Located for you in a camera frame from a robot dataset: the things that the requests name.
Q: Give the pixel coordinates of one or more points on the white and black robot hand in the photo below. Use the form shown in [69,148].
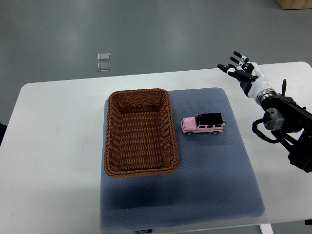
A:
[252,80]

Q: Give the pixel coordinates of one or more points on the pink toy car black roof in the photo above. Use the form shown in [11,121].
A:
[208,123]

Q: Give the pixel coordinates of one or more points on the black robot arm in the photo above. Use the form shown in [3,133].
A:
[285,122]

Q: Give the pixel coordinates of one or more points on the brown wicker basket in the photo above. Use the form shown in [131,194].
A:
[140,134]

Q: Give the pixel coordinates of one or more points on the wooden box corner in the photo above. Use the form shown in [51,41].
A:
[295,4]

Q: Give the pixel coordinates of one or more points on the white table leg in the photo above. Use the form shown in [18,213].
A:
[266,228]

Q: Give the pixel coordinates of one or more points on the upper metal floor plate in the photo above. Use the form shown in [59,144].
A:
[103,56]

